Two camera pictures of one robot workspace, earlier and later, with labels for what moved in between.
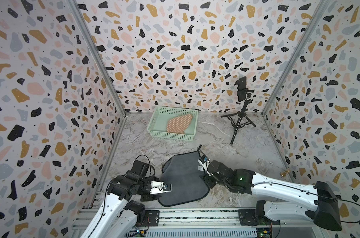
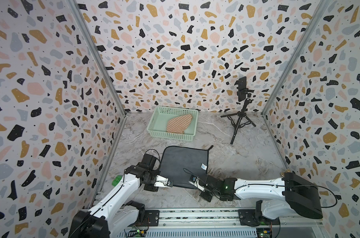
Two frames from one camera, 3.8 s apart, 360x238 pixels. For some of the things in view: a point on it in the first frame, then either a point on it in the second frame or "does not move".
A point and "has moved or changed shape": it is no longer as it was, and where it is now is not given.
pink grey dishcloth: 183,172 has moved or changed shape
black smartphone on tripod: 242,89 does not move
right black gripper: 205,179 → 202,196
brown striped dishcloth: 178,125 does not move
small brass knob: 283,173 does not move
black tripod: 239,120 does not move
